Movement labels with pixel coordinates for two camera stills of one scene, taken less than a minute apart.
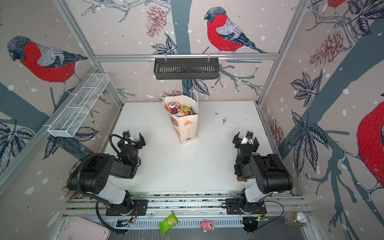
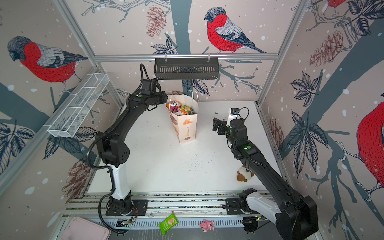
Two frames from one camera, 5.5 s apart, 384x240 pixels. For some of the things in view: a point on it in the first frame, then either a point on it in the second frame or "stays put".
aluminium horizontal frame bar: (250, 57) stays put
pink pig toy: (206, 225) stays put
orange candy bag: (185, 111) stays put
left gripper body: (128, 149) -> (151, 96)
